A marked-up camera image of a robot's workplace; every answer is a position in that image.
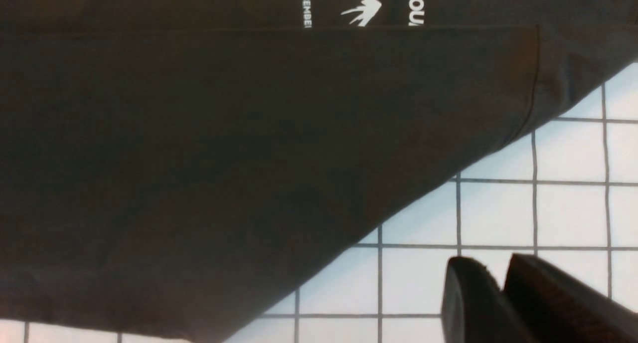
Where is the white gridded table mat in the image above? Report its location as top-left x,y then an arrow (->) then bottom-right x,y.
0,63 -> 638,343

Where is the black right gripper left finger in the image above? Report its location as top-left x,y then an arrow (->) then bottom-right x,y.
441,256 -> 536,343

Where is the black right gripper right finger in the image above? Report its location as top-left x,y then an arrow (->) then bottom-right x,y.
503,254 -> 638,343

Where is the gray long-sleeve top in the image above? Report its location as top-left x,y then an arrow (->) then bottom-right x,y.
0,0 -> 637,343

